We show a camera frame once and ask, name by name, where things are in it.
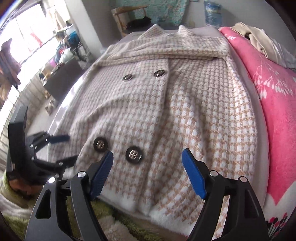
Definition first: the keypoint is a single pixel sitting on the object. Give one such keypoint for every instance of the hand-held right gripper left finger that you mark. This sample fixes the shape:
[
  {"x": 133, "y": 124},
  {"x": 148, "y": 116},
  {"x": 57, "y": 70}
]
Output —
[{"x": 101, "y": 173}]

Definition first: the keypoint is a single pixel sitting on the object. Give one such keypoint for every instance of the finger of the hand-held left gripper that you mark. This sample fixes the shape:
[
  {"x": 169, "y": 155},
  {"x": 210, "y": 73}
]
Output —
[
  {"x": 67, "y": 161},
  {"x": 57, "y": 138}
]

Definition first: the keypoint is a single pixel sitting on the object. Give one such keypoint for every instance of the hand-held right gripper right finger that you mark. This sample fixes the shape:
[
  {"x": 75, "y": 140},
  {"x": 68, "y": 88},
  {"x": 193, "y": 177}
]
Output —
[{"x": 193, "y": 173}]

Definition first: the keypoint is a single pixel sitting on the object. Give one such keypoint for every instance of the beige houndstooth knit coat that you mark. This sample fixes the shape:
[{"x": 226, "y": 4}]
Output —
[{"x": 185, "y": 115}]

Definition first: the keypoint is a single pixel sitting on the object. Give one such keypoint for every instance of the beige shoe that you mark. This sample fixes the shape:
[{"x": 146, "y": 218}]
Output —
[
  {"x": 48, "y": 110},
  {"x": 53, "y": 106}
]

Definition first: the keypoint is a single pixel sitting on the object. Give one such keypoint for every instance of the metal balcony railing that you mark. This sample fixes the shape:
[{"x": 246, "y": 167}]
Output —
[{"x": 13, "y": 99}]

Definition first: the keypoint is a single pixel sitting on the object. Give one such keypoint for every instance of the dark board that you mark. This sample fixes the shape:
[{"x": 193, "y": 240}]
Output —
[{"x": 62, "y": 78}]

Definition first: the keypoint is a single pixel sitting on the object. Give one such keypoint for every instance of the bicycle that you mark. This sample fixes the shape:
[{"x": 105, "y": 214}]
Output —
[{"x": 76, "y": 46}]

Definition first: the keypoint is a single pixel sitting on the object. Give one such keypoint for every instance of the pink floral blanket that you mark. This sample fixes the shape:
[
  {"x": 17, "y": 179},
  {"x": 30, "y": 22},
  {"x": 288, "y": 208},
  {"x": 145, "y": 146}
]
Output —
[{"x": 277, "y": 115}]

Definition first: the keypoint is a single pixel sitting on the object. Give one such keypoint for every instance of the cream hanging garment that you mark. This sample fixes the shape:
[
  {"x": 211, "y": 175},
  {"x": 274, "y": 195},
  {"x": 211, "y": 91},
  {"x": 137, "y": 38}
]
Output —
[{"x": 57, "y": 16}]

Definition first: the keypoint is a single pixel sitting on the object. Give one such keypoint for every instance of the wooden chair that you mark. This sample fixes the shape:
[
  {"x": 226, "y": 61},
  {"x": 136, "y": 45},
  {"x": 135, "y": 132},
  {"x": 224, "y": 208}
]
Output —
[{"x": 119, "y": 18}]

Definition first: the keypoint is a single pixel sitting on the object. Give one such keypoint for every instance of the black cloth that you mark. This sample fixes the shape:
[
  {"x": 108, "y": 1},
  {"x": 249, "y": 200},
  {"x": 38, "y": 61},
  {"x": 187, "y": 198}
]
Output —
[{"x": 138, "y": 21}]

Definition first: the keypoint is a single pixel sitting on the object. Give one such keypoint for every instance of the blue water bottle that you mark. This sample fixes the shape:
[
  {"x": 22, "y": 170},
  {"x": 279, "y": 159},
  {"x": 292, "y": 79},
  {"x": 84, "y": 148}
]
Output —
[{"x": 212, "y": 12}]

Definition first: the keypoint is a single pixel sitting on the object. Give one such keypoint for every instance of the teal floral wall cloth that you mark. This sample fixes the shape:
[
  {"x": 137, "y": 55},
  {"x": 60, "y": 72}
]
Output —
[{"x": 168, "y": 11}]

